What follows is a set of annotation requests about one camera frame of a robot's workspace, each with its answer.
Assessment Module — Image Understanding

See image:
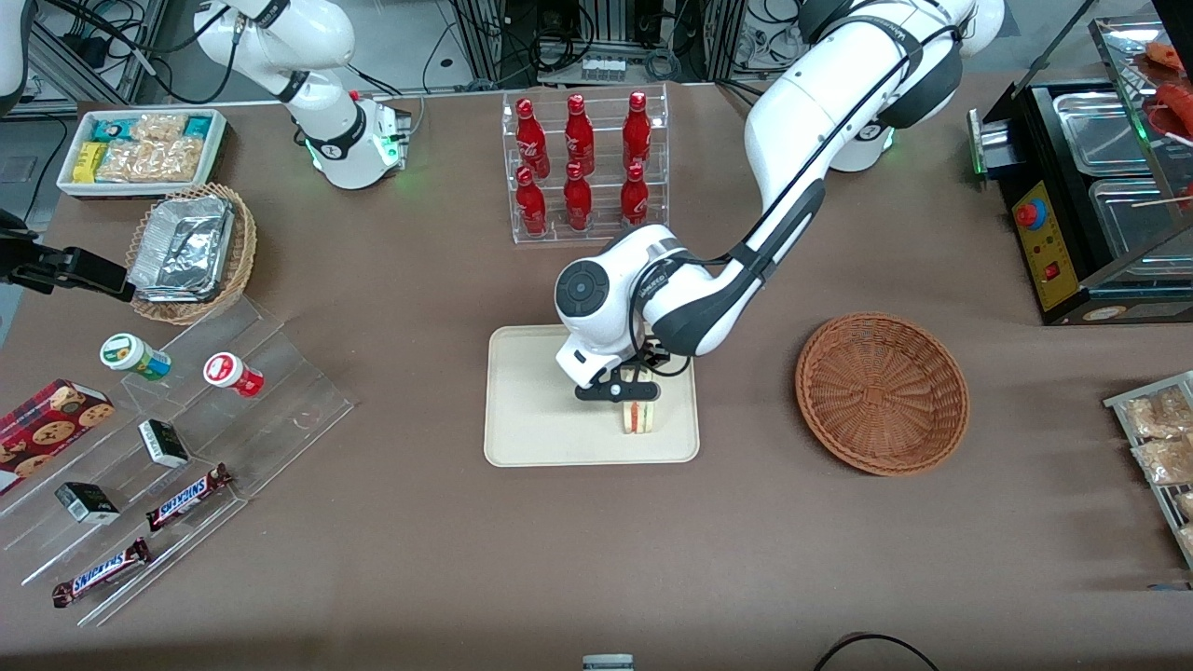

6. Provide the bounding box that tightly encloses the red plaid cookie box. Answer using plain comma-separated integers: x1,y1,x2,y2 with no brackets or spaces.
0,378,116,496

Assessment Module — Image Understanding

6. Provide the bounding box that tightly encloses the cream plastic serving tray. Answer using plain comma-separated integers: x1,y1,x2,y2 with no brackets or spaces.
483,324,702,467

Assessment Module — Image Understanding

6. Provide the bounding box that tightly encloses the green lid snack cup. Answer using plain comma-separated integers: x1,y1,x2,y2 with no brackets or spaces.
100,333,172,382

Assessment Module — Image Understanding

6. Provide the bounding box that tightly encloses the clear bag of crackers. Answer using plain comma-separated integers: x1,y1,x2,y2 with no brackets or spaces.
130,113,189,144
97,138,204,184

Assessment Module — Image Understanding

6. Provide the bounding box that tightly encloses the black looped cable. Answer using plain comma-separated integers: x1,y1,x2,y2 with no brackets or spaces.
813,632,941,671

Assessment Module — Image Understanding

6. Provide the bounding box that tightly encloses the black food warmer machine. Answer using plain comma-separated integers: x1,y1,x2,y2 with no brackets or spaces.
967,14,1193,327

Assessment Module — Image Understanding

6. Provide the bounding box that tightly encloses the steel warmer pan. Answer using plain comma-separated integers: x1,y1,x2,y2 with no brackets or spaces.
1052,90,1155,177
1088,177,1193,282

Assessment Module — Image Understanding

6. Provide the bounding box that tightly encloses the small black carton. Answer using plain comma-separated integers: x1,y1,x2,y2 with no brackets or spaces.
138,418,191,470
54,481,121,526

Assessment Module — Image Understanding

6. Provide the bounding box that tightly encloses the tan wicker basket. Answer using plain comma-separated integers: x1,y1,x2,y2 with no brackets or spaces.
125,183,258,326

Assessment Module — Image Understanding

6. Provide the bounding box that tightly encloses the triangle sandwich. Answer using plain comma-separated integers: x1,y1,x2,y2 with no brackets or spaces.
618,366,663,436

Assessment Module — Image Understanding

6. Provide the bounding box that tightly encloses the red cola bottle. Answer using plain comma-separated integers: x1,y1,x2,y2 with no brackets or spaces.
621,164,651,227
565,94,596,175
563,163,594,231
515,167,548,236
515,98,551,180
623,90,652,171

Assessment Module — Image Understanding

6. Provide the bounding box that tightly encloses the clear acrylic stepped display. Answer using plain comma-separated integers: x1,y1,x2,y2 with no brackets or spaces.
0,296,358,628

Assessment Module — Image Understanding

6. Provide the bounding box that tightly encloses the clear acrylic bottle rack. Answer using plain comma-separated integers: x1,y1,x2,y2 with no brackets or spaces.
501,82,672,246

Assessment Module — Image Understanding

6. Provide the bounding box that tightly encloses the grey wire snack rack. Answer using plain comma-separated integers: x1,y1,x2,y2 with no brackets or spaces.
1104,371,1193,571

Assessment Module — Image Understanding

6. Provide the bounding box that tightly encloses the white rectangular snack bin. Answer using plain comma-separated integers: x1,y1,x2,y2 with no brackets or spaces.
57,108,230,199

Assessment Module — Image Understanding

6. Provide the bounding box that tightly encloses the stack of foil containers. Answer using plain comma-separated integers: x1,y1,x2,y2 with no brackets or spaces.
129,194,235,305

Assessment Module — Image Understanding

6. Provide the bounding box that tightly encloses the red lid snack cup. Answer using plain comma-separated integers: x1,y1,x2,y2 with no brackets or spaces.
202,351,266,400

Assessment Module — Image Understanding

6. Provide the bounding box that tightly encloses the Snickers chocolate bar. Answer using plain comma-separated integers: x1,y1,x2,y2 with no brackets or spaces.
145,462,235,533
51,537,153,609

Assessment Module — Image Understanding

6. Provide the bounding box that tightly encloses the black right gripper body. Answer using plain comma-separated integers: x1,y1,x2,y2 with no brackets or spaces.
0,211,44,292

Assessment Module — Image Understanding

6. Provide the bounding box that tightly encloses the round brown wicker basket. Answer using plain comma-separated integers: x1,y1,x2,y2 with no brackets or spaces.
795,312,970,477

